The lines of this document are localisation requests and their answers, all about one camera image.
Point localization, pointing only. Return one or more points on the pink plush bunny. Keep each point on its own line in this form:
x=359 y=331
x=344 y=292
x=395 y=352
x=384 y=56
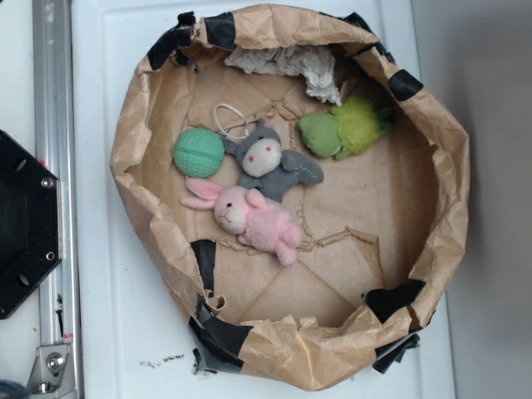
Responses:
x=255 y=220

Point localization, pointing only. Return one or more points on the grey plush animal toy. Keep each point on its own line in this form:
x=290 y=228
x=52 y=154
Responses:
x=267 y=166

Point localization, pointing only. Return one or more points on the brown paper bag bin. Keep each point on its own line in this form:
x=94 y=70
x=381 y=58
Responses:
x=383 y=234

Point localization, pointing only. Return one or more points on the green rubber ball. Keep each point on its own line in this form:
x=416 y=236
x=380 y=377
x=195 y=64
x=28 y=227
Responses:
x=198 y=152

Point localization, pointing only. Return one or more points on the green fluffy plush toy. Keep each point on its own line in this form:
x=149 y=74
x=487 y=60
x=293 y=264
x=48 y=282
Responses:
x=348 y=129

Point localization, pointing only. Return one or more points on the crumpled white paper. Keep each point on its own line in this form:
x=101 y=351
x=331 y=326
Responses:
x=315 y=63

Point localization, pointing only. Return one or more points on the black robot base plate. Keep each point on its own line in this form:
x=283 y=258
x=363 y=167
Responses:
x=30 y=235

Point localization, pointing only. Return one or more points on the aluminium extrusion rail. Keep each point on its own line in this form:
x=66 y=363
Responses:
x=59 y=303

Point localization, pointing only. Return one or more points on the metal corner bracket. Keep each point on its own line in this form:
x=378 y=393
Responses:
x=52 y=374

